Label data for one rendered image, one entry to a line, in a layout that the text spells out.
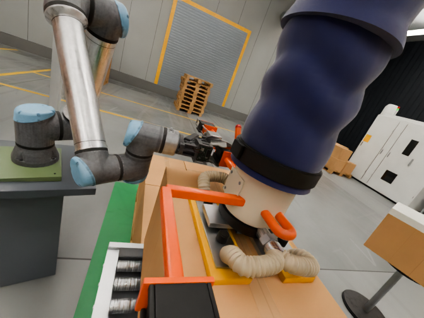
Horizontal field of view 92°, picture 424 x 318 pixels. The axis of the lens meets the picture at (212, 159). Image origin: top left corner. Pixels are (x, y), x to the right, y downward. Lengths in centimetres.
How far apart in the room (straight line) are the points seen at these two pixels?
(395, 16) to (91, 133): 72
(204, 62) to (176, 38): 149
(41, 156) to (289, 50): 117
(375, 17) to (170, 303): 49
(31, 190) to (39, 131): 27
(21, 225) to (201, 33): 986
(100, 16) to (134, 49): 956
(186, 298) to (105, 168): 50
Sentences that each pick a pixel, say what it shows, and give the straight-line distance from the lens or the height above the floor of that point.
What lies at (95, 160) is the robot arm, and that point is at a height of 112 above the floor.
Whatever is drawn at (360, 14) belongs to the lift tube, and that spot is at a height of 161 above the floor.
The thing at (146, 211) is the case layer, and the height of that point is 54.
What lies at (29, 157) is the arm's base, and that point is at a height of 82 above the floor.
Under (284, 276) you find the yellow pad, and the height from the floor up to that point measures 109.
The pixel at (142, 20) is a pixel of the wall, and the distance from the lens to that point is 1055.
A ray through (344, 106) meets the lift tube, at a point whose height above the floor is 148.
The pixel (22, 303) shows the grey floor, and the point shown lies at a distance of 174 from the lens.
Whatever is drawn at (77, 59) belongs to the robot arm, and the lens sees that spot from 79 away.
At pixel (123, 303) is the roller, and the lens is 105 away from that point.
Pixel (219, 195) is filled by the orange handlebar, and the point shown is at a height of 121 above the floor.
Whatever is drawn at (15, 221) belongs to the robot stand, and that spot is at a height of 48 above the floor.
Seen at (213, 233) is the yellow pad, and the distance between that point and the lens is 56.
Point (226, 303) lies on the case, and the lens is 48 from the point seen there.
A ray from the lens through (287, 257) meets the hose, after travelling 51.
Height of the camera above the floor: 144
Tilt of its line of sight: 20 degrees down
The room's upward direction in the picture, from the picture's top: 21 degrees clockwise
